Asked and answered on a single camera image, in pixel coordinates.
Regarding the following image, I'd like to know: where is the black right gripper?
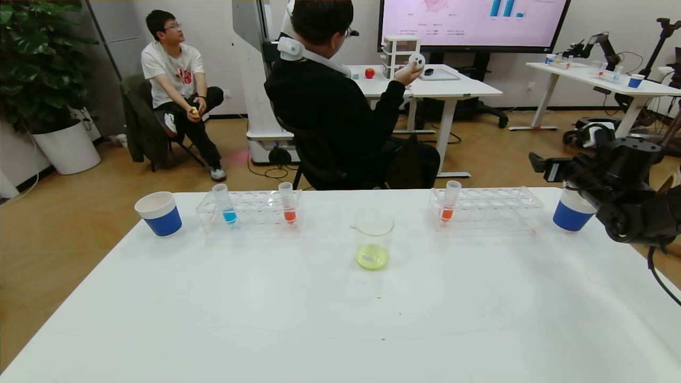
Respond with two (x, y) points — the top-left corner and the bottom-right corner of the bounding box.
(528, 152), (596, 183)

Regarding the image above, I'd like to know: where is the test tube with blue pigment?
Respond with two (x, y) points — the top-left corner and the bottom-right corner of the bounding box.
(212, 184), (238, 225)

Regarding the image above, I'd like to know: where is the clear acrylic test tube rack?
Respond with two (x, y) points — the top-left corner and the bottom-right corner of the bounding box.
(195, 189), (303, 234)
(427, 187), (543, 231)

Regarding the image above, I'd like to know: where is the test tube with orange pigment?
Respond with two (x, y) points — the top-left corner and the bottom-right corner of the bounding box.
(439, 180), (462, 222)
(278, 182), (297, 224)

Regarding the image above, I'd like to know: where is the clear glass beaker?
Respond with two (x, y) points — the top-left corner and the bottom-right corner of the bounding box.
(351, 210), (395, 271)

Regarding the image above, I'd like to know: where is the blue and white paper cup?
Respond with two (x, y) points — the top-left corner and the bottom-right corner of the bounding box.
(134, 191), (183, 237)
(552, 187), (597, 232)

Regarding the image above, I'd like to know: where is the black screen stand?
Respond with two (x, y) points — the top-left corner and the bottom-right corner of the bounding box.
(420, 52), (508, 129)

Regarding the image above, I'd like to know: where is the long white standing desk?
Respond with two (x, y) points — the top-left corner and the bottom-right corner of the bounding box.
(508, 61), (681, 140)

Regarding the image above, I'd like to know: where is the large black display screen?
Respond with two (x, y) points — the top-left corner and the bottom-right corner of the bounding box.
(378, 0), (570, 54)

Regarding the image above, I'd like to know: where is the black tripod stand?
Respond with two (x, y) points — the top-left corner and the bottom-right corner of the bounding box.
(638, 19), (681, 79)

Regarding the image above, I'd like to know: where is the white drawer organizer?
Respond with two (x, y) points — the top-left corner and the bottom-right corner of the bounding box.
(382, 36), (421, 80)

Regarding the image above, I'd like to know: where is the person in black sweater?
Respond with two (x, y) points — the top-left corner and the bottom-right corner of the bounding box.
(264, 0), (441, 191)

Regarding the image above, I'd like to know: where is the black office chair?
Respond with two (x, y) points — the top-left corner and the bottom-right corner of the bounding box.
(277, 114), (394, 191)

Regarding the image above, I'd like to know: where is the white neck device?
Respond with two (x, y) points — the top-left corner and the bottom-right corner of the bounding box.
(277, 36), (352, 78)

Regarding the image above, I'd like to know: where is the white robot tower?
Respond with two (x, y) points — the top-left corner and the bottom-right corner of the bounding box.
(231, 0), (293, 165)

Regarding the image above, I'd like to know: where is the man in white t-shirt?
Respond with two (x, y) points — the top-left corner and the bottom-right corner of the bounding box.
(141, 10), (227, 182)

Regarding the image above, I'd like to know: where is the black folding chair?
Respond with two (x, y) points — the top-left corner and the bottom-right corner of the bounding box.
(151, 111), (206, 173)

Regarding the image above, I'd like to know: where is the dark green jacket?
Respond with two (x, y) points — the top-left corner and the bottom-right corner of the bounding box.
(121, 74), (171, 164)

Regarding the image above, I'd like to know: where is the white plant pot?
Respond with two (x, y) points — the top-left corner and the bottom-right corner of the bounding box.
(31, 120), (102, 176)

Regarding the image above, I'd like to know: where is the large green leafy plant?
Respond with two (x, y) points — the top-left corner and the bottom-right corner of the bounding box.
(0, 0), (99, 135)

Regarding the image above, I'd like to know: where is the white pillar base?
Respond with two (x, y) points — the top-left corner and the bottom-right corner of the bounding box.
(0, 168), (21, 201)

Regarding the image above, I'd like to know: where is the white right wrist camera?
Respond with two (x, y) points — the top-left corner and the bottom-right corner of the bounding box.
(577, 121), (619, 149)

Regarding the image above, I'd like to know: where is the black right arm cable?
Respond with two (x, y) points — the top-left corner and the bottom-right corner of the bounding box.
(646, 246), (681, 306)

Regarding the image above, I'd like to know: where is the black floor cable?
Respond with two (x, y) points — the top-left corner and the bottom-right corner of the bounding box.
(247, 151), (294, 180)

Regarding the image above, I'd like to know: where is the gray wall cabinet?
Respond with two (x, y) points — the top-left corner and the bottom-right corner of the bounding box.
(85, 0), (151, 139)

